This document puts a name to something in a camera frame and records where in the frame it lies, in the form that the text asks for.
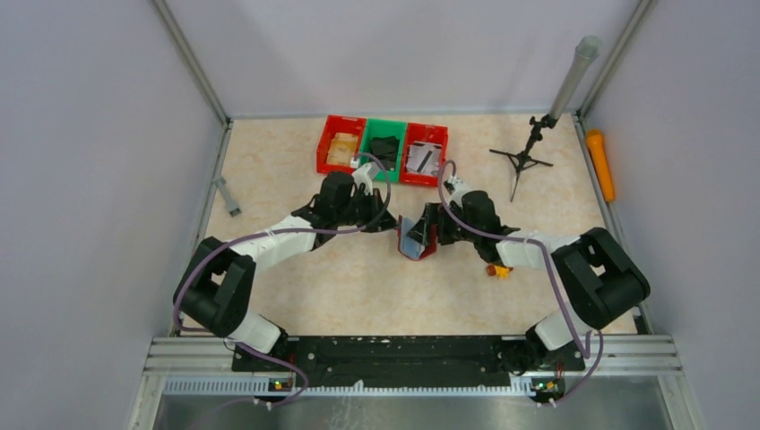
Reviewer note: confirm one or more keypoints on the red card holder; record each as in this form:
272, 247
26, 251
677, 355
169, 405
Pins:
410, 248

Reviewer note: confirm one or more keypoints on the green bin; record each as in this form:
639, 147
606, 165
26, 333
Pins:
383, 128

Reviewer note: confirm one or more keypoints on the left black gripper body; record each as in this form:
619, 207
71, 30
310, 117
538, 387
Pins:
363, 209

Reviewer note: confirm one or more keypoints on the black item in bin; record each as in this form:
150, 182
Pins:
385, 149

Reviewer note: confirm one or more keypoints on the left red bin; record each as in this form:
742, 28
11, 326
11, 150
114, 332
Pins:
337, 124

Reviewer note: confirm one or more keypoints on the red bin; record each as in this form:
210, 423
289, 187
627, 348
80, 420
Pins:
437, 134
337, 124

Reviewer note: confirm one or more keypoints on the grey small tool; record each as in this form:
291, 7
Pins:
231, 204

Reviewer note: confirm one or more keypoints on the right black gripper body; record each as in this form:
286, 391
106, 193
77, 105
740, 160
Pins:
453, 232

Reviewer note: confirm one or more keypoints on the wooden piece in bin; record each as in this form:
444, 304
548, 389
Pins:
342, 149

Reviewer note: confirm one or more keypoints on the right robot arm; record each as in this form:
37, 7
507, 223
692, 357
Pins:
593, 278

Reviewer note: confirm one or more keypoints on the grey cable duct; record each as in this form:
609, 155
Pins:
258, 386

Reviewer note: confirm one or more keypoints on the right red bin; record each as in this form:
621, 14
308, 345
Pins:
437, 134

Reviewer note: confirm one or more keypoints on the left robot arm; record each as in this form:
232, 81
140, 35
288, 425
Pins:
216, 288

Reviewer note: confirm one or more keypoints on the white cards in bin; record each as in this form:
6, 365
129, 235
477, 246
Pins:
423, 158

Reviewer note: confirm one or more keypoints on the orange cylinder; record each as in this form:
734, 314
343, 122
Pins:
595, 144

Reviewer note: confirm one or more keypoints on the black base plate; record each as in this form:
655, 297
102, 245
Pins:
412, 361

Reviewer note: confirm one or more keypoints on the black tripod stand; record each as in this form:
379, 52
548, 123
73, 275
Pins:
523, 159

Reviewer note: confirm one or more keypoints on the grey tube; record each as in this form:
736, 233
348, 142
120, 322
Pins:
585, 53

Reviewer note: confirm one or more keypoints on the yellow toy brick car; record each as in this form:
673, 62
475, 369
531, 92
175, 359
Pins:
498, 271

